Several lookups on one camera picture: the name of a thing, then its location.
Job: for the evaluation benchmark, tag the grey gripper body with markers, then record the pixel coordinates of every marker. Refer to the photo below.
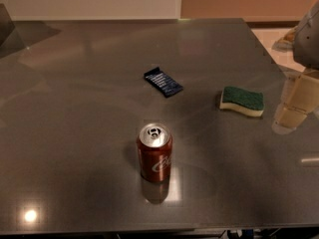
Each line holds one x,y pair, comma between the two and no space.
308,44

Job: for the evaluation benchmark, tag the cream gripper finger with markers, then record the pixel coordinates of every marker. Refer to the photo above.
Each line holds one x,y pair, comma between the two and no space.
304,96
289,118

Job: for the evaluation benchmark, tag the blue rxbar blueberry wrapper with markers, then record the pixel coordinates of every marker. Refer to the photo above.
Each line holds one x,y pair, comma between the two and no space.
163,82

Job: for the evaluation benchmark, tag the red coke can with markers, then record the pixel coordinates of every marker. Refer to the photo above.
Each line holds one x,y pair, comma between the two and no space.
154,145

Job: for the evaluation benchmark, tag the green and yellow sponge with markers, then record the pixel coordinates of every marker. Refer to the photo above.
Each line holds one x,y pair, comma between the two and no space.
242,101

